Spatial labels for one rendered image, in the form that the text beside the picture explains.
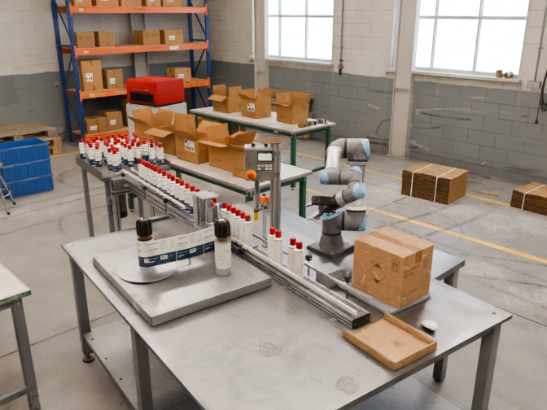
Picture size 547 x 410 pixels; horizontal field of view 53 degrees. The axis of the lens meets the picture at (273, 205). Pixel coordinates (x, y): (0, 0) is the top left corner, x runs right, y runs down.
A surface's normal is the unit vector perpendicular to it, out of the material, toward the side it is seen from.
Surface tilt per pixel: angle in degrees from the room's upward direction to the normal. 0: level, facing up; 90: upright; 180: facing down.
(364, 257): 90
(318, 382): 0
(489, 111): 90
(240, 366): 0
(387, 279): 90
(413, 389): 1
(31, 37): 90
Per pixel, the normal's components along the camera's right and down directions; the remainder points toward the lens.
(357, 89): -0.72, 0.23
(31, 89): 0.69, 0.24
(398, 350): 0.00, -0.94
